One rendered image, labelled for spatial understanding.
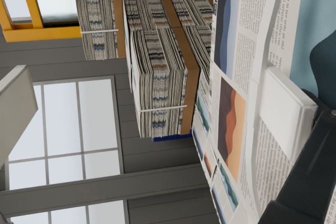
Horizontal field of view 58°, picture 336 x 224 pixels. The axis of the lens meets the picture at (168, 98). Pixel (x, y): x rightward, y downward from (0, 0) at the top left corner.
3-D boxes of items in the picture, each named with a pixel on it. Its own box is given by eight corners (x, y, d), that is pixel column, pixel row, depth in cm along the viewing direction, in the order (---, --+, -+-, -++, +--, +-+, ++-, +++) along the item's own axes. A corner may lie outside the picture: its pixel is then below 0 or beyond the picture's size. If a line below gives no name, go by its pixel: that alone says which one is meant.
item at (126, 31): (132, 93, 153) (130, 93, 152) (127, 58, 172) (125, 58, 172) (129, 30, 126) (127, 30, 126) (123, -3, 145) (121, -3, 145)
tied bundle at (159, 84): (191, 134, 136) (140, 140, 132) (177, 90, 157) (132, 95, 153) (201, 69, 110) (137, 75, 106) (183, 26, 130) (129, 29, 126)
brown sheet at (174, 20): (175, 89, 157) (167, 90, 157) (165, 55, 177) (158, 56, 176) (181, 26, 130) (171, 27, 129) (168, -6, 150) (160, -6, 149)
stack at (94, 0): (295, 46, 191) (85, 62, 170) (275, 21, 212) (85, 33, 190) (320, -14, 164) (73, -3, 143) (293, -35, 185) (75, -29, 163)
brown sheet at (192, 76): (189, 134, 136) (180, 135, 135) (176, 91, 156) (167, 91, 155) (199, 69, 109) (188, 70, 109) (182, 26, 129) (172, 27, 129)
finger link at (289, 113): (302, 105, 12) (320, 105, 12) (252, 54, 19) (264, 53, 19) (290, 164, 14) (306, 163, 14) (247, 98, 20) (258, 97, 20)
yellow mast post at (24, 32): (255, 26, 241) (6, 42, 210) (251, 20, 248) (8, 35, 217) (258, 15, 235) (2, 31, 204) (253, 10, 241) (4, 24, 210)
